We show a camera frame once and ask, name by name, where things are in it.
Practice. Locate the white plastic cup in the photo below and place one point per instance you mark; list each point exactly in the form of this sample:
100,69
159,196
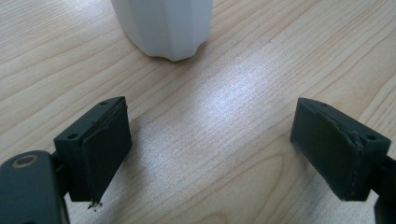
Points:
165,26

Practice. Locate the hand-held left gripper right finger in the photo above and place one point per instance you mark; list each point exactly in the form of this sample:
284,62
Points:
336,149

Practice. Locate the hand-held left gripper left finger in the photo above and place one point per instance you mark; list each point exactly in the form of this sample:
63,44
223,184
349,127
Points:
93,149

